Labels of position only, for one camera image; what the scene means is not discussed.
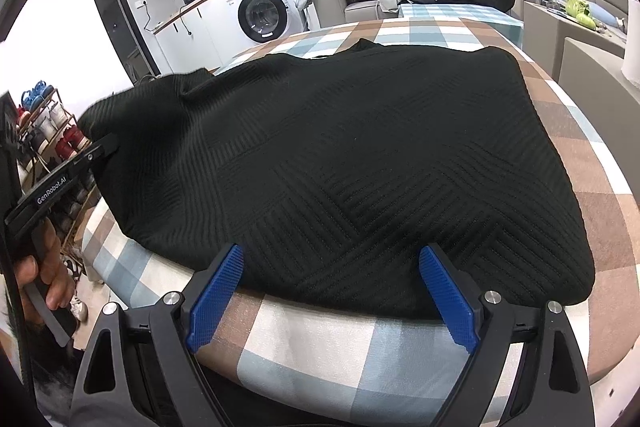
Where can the black textured knit sweater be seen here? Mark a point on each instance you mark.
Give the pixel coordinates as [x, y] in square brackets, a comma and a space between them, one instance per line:
[333, 173]

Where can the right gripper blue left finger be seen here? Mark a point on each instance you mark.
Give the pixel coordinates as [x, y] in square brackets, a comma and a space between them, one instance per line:
[208, 294]

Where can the yellow-green toy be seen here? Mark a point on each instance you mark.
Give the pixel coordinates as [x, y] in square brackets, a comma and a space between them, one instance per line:
[580, 11]

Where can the wooden shoe rack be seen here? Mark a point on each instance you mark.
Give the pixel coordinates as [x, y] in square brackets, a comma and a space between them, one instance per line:
[48, 134]

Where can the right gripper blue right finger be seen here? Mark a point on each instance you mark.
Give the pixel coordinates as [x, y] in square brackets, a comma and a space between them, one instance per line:
[455, 296]

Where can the person's left hand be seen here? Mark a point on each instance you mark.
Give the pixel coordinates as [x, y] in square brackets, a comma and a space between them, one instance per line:
[51, 270]

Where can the plaid checkered table cloth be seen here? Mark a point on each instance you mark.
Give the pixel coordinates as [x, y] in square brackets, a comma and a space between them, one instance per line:
[394, 371]

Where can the white front-load washing machine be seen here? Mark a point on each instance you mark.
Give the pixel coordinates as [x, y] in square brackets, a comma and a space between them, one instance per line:
[262, 21]

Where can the teal checkered cloth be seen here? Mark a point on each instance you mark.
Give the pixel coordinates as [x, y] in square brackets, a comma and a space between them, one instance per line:
[510, 27]

